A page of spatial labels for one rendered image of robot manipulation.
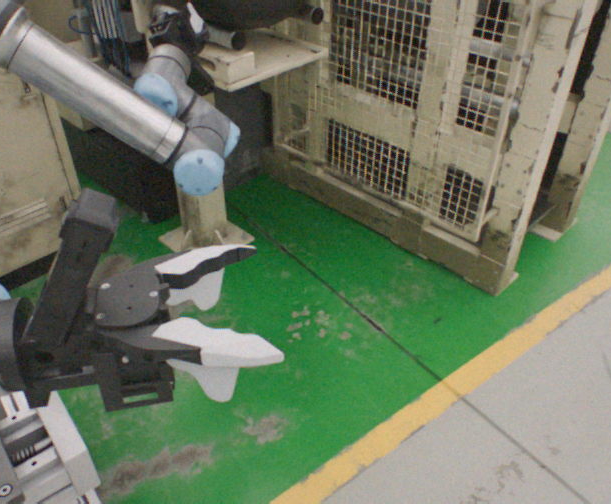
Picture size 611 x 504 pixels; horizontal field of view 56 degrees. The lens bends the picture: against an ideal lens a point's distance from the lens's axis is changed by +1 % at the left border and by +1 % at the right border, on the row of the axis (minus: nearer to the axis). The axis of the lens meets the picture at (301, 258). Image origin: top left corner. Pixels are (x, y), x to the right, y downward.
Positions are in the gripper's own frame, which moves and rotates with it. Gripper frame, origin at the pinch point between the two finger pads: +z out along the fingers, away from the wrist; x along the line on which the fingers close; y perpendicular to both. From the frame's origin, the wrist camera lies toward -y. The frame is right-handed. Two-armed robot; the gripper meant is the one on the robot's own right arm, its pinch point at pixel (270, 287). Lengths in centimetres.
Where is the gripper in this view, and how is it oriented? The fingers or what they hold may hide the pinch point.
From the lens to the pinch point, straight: 46.1
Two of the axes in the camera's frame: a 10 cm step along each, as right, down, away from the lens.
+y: 0.3, 8.5, 5.2
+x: 2.0, 5.1, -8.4
